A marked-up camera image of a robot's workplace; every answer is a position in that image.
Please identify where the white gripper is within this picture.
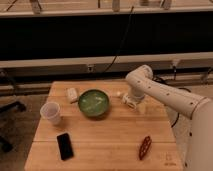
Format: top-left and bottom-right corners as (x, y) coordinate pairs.
(122, 88), (145, 109)

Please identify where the white labelled plastic bottle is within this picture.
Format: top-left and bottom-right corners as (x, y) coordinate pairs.
(115, 91), (148, 114)

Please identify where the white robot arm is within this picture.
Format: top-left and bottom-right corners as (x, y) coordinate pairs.
(123, 65), (213, 171)

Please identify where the green bowl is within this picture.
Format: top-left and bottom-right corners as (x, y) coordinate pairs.
(78, 89), (110, 118)

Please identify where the red brown oblong object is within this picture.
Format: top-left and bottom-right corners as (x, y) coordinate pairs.
(139, 136), (152, 160)

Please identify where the small white box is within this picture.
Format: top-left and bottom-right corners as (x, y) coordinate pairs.
(67, 88), (78, 103)

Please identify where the translucent white plastic cup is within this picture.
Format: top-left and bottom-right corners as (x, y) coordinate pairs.
(40, 102), (61, 125)

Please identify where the black smartphone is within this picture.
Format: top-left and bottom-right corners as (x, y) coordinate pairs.
(57, 133), (74, 160)

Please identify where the black office chair base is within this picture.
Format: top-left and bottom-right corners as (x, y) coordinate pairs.
(0, 68), (27, 154)

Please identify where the black hanging cable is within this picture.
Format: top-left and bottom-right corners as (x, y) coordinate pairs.
(101, 5), (135, 74)

